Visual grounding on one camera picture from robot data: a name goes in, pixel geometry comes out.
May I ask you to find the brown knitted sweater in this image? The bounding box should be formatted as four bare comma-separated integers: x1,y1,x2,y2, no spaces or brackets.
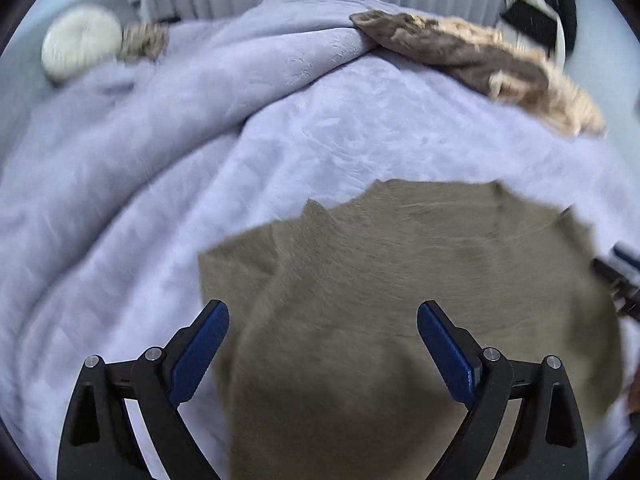
197,177,626,480

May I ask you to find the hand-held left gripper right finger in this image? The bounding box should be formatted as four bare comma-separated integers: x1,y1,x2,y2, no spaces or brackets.
417,300,590,480

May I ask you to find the black speckled garment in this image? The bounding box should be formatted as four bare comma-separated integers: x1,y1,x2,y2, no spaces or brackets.
500,0,561,47

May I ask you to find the brown fleece garment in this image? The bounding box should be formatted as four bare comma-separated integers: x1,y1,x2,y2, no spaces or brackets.
349,9,556,103

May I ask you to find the cream striped garment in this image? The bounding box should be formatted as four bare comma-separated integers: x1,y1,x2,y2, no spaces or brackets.
420,16,608,137

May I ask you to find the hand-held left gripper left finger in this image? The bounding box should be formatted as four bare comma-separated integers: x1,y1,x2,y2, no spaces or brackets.
56,299,231,480

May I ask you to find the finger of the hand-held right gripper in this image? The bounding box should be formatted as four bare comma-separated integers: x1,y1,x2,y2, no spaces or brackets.
592,256,640,320
613,241,640,267

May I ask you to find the small taupe crumpled cloth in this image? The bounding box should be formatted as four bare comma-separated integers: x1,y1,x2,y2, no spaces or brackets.
117,21,170,63

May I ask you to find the round white pleated pillow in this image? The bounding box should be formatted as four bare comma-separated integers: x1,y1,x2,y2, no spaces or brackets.
41,5,123,83

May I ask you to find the lavender plush blanket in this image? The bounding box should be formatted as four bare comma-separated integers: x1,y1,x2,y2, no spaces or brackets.
0,0,640,480

